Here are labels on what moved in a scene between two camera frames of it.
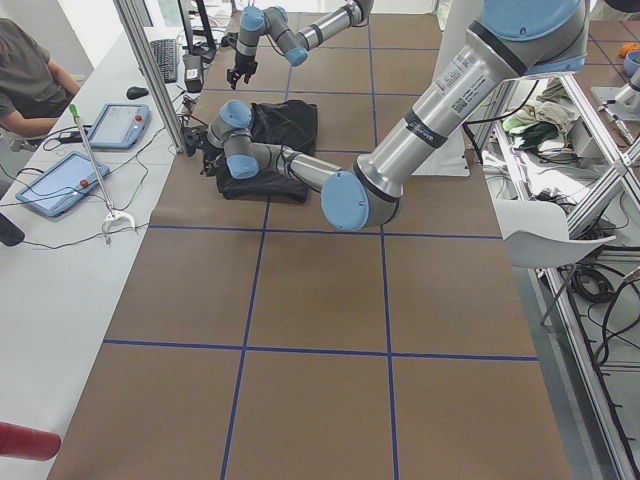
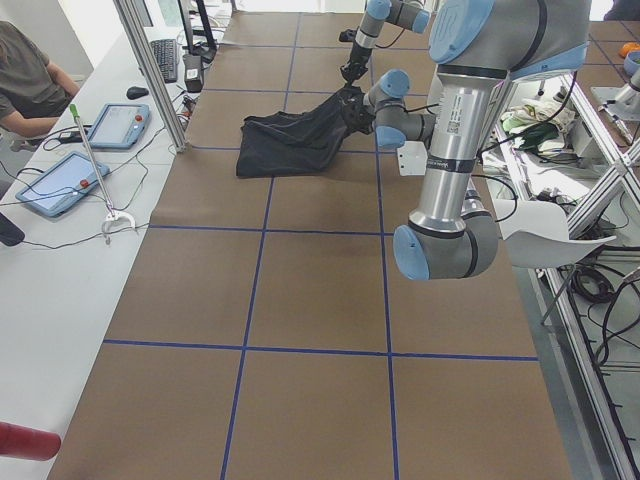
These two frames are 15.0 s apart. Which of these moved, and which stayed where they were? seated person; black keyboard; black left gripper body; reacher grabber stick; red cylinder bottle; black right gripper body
Moved: black left gripper body; black right gripper body
Stayed: red cylinder bottle; black keyboard; reacher grabber stick; seated person
